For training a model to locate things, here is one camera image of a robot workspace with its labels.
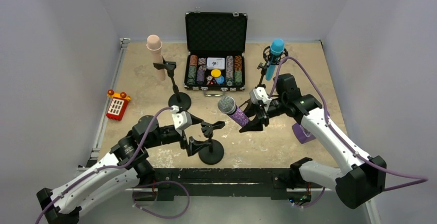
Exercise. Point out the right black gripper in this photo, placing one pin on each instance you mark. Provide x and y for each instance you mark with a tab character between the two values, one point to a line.
258	114

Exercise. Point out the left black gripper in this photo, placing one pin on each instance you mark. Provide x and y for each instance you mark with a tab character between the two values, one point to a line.
186	135

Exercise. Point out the purple glitter microphone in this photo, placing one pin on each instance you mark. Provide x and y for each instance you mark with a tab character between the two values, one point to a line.
228	106

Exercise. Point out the black round-base mic stand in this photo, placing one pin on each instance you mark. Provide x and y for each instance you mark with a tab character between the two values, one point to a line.
178	98

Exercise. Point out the blue microphone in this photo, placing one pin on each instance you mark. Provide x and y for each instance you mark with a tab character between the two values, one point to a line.
275	51

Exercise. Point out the pink microphone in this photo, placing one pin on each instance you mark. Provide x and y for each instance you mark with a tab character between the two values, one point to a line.
154	45

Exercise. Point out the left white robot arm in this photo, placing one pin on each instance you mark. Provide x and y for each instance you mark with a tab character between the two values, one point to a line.
125	166

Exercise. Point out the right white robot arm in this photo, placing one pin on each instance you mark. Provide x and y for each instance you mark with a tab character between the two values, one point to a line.
354	180

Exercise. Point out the blue poker chip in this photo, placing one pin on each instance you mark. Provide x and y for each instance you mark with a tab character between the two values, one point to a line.
220	80

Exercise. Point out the yellow poker chip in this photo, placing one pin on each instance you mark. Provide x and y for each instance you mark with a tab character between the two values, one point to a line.
216	73

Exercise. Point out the white card deck box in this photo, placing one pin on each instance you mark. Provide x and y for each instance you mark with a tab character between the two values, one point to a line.
216	63

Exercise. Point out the red yellow toy block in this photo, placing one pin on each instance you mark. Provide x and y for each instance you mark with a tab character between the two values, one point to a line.
118	104

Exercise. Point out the black poker chip case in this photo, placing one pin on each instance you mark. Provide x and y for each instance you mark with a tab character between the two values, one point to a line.
215	34

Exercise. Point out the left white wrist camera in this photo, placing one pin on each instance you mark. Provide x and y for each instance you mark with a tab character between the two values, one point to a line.
181	119

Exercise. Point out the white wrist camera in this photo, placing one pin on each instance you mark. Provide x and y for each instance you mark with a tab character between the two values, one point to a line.
259	96
181	119

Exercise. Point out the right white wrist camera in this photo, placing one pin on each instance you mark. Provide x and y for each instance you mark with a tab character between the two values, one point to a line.
259	96

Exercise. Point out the black tripod shock-mount stand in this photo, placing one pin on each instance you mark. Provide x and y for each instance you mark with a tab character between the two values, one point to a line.
263	66

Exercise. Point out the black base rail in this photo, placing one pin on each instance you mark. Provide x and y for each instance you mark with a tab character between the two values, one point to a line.
273	183

